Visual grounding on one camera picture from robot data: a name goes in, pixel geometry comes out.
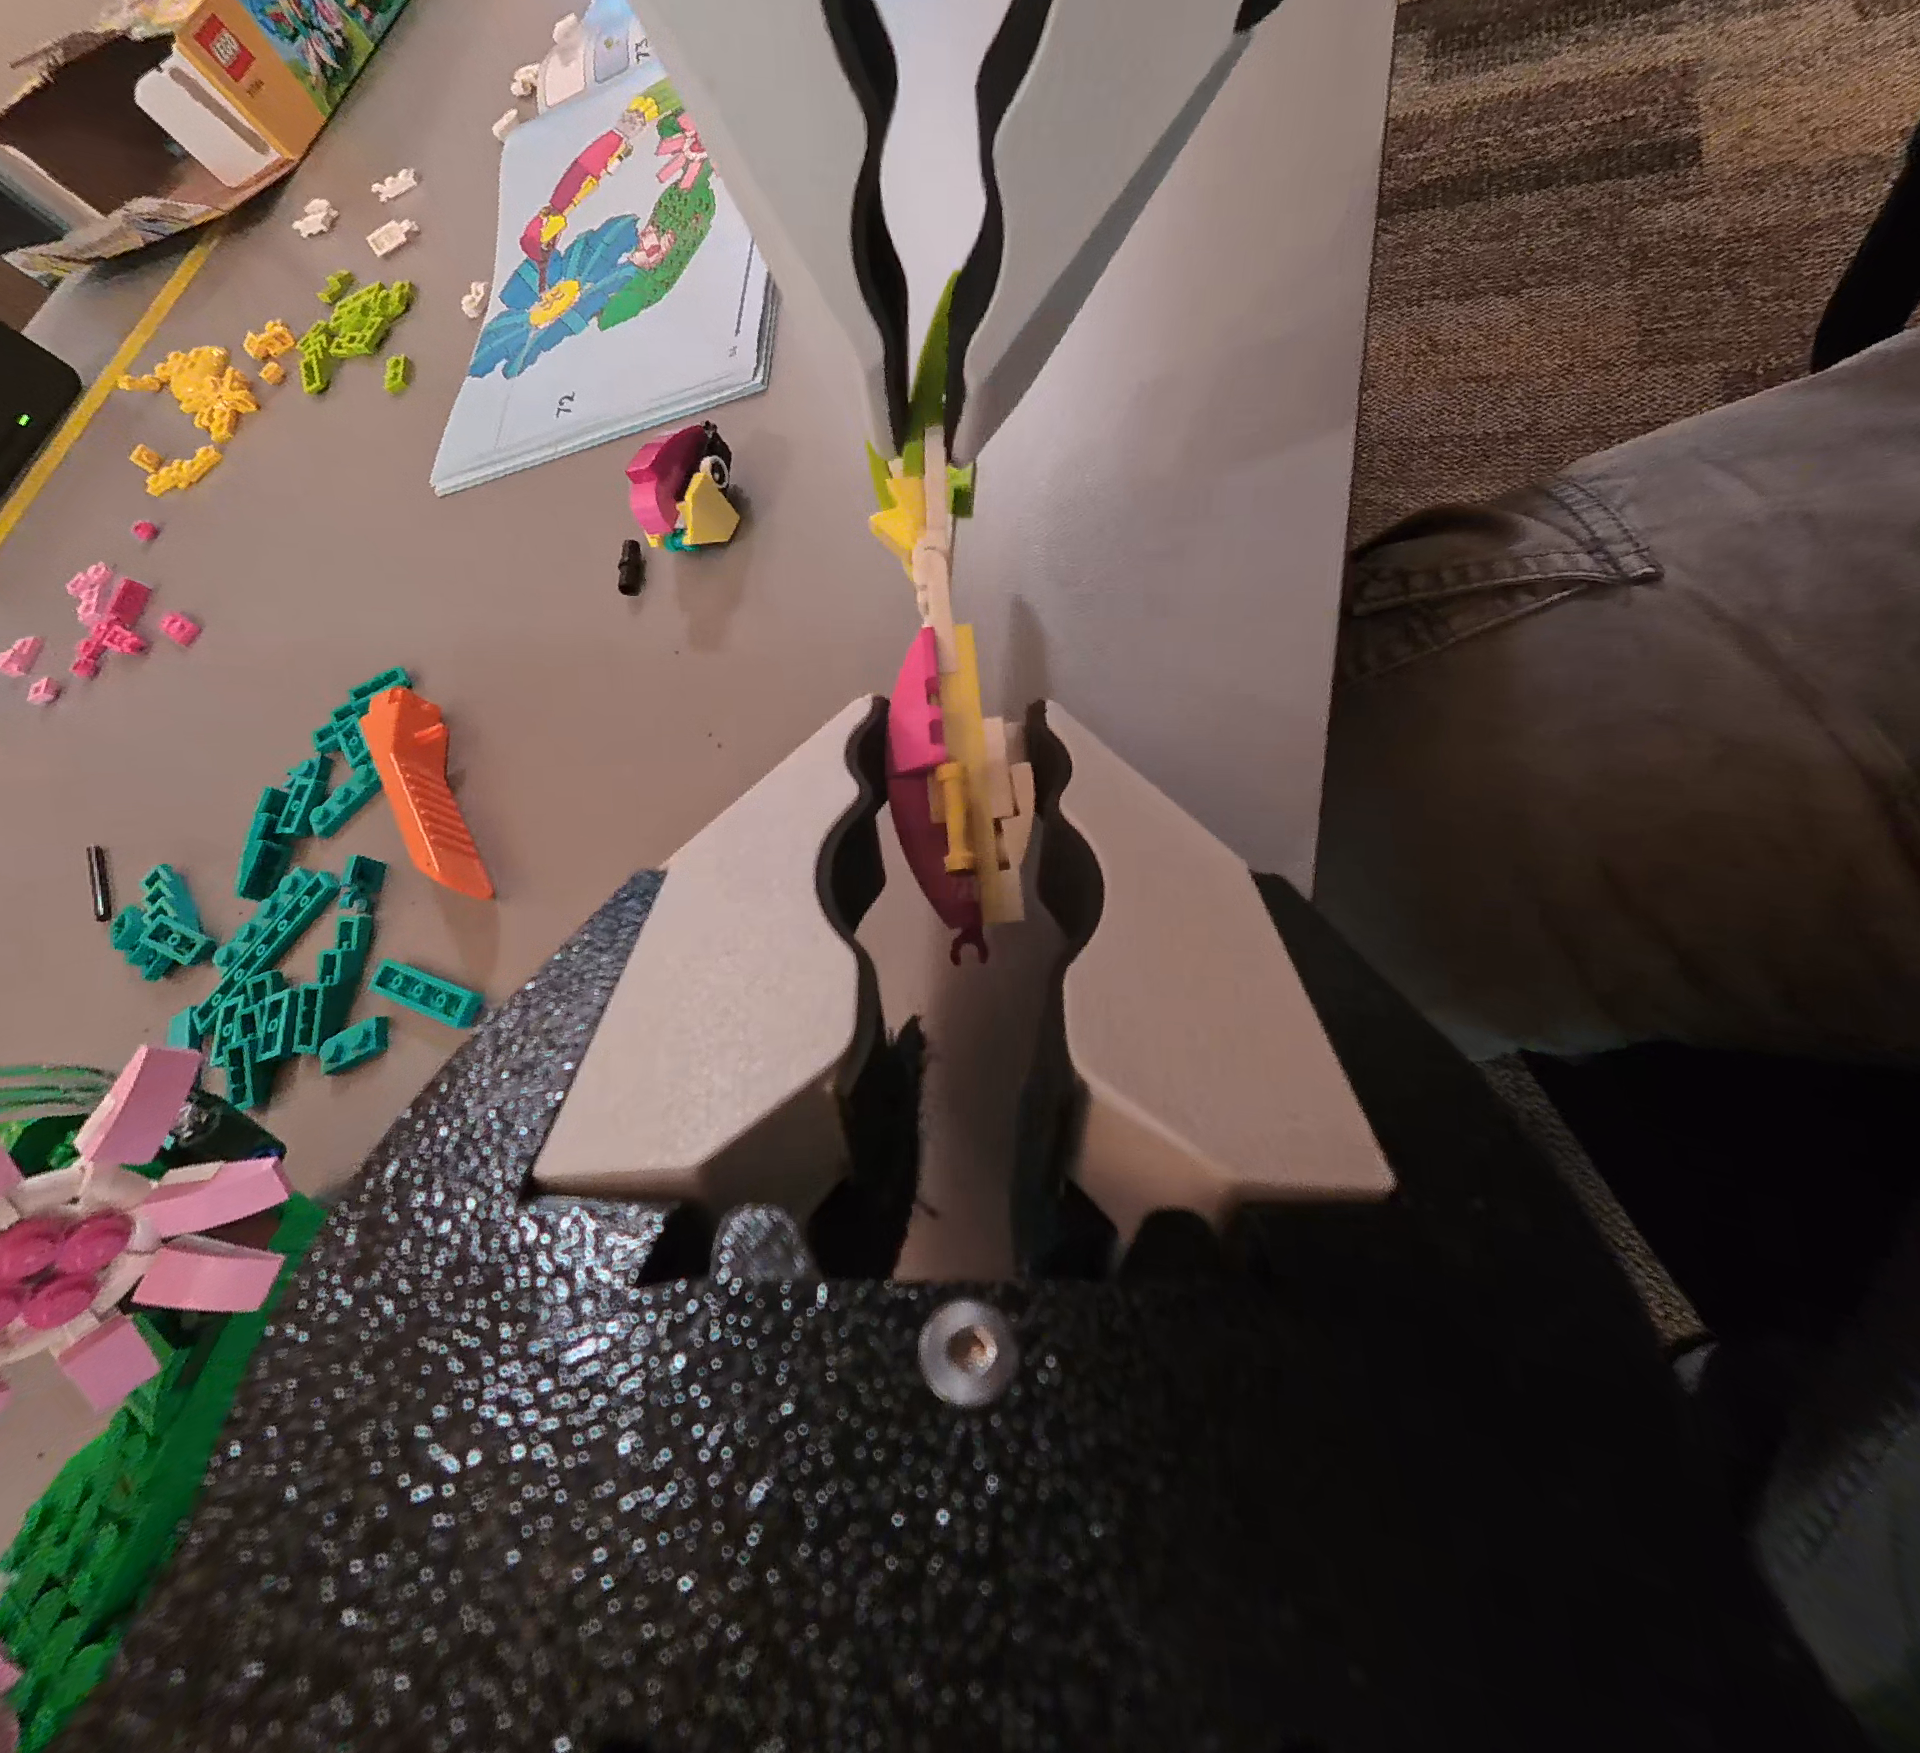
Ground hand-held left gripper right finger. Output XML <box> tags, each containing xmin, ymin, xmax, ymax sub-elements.
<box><xmin>1016</xmin><ymin>699</ymin><xmax>1400</xmax><ymax>1249</ymax></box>

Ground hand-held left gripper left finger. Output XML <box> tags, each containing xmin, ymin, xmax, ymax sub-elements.
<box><xmin>528</xmin><ymin>692</ymin><xmax>930</xmax><ymax>1245</ymax></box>

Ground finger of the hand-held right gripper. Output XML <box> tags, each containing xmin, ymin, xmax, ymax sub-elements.
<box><xmin>948</xmin><ymin>0</ymin><xmax>1276</xmax><ymax>458</ymax></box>
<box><xmin>593</xmin><ymin>0</ymin><xmax>919</xmax><ymax>449</ymax></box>

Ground magenta yellow lego assembly with leaves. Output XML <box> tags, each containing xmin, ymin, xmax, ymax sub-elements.
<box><xmin>868</xmin><ymin>270</ymin><xmax>1054</xmax><ymax>962</ymax></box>

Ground lego instruction booklet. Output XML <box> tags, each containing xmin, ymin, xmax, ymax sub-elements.
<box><xmin>430</xmin><ymin>0</ymin><xmax>783</xmax><ymax>498</ymax></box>

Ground scattered white lego pieces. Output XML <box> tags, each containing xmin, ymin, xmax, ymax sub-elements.
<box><xmin>291</xmin><ymin>12</ymin><xmax>591</xmax><ymax>325</ymax></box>

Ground pile of teal lego bricks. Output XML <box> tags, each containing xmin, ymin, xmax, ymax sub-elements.
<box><xmin>110</xmin><ymin>668</ymin><xmax>486</xmax><ymax>1114</ymax></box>

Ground magenta lego bird yellow beak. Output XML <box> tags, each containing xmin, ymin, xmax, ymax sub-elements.
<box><xmin>620</xmin><ymin>422</ymin><xmax>748</xmax><ymax>558</ymax></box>

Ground pile of lime lego bricks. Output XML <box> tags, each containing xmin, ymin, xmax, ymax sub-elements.
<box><xmin>294</xmin><ymin>270</ymin><xmax>418</xmax><ymax>400</ymax></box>

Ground pile of yellow lego bricks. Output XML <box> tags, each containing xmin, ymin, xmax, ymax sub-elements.
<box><xmin>114</xmin><ymin>318</ymin><xmax>297</xmax><ymax>498</ymax></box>

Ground pile of pink lego bricks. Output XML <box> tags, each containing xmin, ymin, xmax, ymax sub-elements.
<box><xmin>0</xmin><ymin>518</ymin><xmax>206</xmax><ymax>708</ymax></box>

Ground lego flower model green base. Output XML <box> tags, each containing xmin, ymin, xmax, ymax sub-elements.
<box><xmin>0</xmin><ymin>1042</ymin><xmax>329</xmax><ymax>1753</ymax></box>

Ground orange brick separator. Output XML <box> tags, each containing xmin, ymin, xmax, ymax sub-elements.
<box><xmin>358</xmin><ymin>686</ymin><xmax>497</xmax><ymax>904</ymax></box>

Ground person's grey trouser leg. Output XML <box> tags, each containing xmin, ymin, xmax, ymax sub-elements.
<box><xmin>1679</xmin><ymin>1334</ymin><xmax>1920</xmax><ymax>1694</ymax></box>
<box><xmin>1316</xmin><ymin>329</ymin><xmax>1920</xmax><ymax>1068</ymax></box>

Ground yellow tape strip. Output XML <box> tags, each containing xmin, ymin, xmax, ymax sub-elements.
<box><xmin>0</xmin><ymin>234</ymin><xmax>223</xmax><ymax>543</ymax></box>

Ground black chair base part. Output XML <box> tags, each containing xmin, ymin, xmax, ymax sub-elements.
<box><xmin>1809</xmin><ymin>125</ymin><xmax>1920</xmax><ymax>375</ymax></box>

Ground black box with green lights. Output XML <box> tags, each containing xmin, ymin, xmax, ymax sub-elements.
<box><xmin>0</xmin><ymin>318</ymin><xmax>86</xmax><ymax>498</ymax></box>

